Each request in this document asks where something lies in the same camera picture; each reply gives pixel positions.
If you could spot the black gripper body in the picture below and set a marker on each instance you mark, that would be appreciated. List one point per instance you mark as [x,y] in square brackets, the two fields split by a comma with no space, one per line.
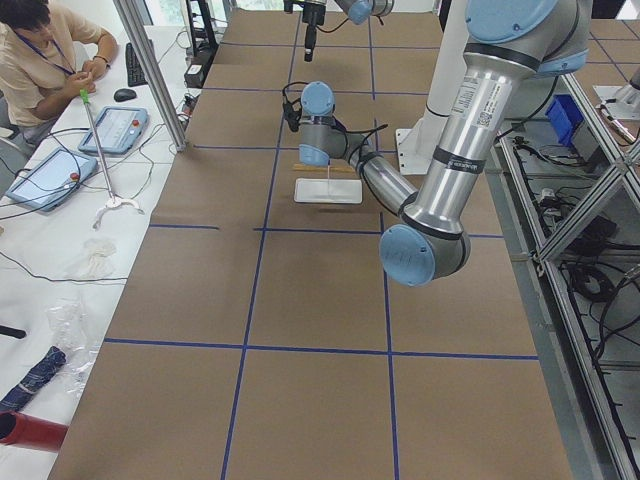
[310,16]

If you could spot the red bottle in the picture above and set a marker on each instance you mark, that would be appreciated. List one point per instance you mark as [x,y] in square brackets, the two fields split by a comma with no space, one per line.
[24,431]

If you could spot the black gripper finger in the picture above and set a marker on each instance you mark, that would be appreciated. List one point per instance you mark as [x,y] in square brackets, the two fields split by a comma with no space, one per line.
[309,42]

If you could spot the metal reacher stick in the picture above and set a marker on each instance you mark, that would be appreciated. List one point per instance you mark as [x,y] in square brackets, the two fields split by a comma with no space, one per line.
[114,201]

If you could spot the far teach pendant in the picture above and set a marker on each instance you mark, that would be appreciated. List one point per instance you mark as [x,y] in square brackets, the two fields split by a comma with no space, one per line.
[120,127]

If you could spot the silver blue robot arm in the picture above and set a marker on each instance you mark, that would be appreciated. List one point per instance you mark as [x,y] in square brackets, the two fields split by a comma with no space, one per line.
[357,11]
[506,43]

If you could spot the white crumpled cloth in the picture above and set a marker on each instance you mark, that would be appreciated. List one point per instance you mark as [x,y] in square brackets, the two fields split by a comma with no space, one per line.
[94,261]

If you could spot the near teach pendant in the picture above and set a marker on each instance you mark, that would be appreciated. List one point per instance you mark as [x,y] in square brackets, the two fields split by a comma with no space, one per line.
[52,181]

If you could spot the folded blue umbrella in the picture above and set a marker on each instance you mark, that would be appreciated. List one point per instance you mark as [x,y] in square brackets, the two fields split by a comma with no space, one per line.
[35,379]

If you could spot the seated person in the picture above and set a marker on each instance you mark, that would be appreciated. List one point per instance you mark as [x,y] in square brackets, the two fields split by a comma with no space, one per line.
[49,54]

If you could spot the black keyboard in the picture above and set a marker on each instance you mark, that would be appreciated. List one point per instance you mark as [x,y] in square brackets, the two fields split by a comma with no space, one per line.
[134,71]

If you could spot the white wooden towel rack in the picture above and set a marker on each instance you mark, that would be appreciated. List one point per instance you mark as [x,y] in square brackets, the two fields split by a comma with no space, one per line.
[325,189]

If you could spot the black computer mouse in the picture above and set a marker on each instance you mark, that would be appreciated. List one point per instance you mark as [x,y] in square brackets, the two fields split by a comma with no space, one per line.
[124,94]

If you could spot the teach pendant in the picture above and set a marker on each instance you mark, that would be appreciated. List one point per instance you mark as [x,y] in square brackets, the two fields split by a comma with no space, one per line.
[120,127]
[52,181]

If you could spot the clear plastic wrap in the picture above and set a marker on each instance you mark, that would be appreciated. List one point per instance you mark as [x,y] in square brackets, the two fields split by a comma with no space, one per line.
[72,335]

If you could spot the aluminium frame post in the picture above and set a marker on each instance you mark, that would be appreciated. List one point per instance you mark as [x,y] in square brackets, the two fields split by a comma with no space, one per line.
[132,23]

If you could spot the blue storage bin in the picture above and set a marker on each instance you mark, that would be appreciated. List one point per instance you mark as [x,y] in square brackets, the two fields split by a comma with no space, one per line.
[565,118]

